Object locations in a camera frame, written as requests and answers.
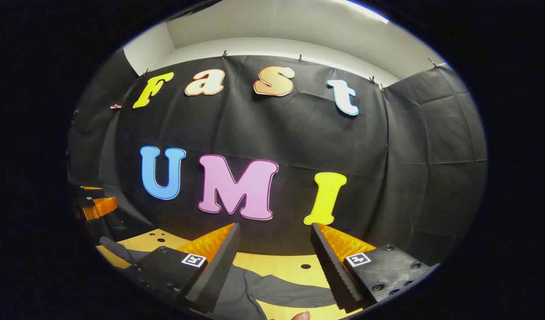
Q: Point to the grey collared shirt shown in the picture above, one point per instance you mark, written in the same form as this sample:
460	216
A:
277	289

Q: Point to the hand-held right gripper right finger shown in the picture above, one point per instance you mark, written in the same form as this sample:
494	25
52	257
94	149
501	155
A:
334	275

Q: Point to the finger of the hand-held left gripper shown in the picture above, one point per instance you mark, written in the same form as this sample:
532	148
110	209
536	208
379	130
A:
93	188
101	207

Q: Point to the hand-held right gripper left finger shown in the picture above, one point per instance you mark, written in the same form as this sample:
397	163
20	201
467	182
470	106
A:
219	275

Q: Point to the black backdrop cloth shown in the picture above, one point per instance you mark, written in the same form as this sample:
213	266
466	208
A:
299	133

